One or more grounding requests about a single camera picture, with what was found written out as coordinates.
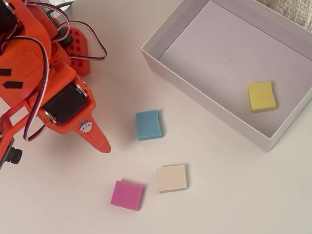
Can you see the orange gripper black servo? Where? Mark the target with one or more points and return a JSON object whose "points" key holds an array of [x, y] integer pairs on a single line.
{"points": [[64, 103]]}

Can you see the cream foam cuboid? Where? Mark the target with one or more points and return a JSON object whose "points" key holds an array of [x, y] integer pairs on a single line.
{"points": [[171, 179]]}

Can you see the blue foam cuboid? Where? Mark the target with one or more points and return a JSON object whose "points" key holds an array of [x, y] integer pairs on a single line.
{"points": [[148, 125]]}

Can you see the yellow foam cuboid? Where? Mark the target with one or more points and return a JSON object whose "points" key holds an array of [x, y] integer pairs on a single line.
{"points": [[261, 96]]}

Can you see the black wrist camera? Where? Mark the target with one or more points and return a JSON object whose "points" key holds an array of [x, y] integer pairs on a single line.
{"points": [[15, 154]]}

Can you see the orange robot base plate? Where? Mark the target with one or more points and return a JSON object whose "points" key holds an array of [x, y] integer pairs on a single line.
{"points": [[78, 47]]}

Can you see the white cardboard bin box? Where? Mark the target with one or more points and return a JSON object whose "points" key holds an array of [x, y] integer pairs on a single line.
{"points": [[219, 61]]}

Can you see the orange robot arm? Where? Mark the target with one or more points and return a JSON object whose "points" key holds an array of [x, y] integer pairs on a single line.
{"points": [[26, 61]]}

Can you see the pink foam cuboid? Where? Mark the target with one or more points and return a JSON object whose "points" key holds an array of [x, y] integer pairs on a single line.
{"points": [[126, 196]]}

